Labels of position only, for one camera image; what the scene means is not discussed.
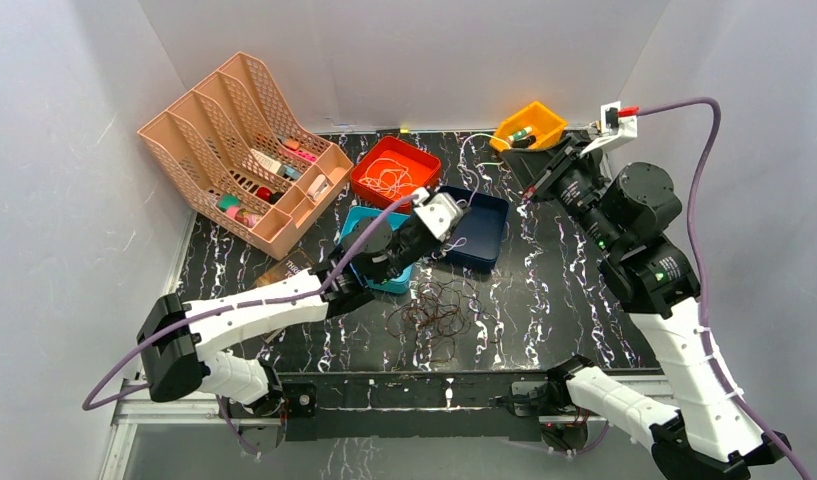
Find white thin cable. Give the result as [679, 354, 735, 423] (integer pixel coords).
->
[360, 155, 423, 205]

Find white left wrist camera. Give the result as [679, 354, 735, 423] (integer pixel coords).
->
[413, 192, 464, 242]

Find peach plastic file organizer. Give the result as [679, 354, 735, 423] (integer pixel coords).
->
[138, 52, 354, 259]

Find brown thin cable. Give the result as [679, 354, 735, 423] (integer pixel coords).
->
[386, 278, 489, 366]

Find cyan square tray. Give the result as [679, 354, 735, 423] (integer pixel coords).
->
[337, 206, 413, 295]

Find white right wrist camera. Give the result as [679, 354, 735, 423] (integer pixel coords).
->
[580, 101, 640, 157]

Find pink marker in organizer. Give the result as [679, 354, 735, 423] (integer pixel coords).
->
[279, 137, 317, 163]

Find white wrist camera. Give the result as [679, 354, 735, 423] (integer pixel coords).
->
[580, 101, 640, 157]
[413, 192, 464, 242]

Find aluminium frame rail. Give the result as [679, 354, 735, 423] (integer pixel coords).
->
[113, 377, 704, 425]

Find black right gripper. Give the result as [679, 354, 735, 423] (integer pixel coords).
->
[501, 134, 621, 255]

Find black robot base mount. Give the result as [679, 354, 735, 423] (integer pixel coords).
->
[221, 370, 608, 455]

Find navy blue square tray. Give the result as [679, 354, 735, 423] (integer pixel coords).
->
[432, 185, 510, 273]

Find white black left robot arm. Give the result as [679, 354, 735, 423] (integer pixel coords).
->
[137, 188, 468, 416]

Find black tube in bin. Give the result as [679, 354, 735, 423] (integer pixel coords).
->
[511, 135, 536, 149]

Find green white tube in bin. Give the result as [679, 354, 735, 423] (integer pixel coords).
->
[507, 126, 533, 144]

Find red ball in organizer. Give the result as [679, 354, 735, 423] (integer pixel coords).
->
[255, 187, 273, 203]

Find green pink tape rolls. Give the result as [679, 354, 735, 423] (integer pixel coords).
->
[215, 194, 263, 228]

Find three days to see book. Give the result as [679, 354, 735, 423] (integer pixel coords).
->
[253, 249, 312, 288]

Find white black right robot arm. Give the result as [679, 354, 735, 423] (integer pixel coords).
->
[501, 134, 788, 479]

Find red square tray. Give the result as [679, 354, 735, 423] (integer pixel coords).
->
[350, 136, 442, 209]

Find yellow plastic bin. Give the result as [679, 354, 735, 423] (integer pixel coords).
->
[490, 101, 568, 152]

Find white box in organizer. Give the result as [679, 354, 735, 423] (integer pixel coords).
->
[250, 148, 285, 177]

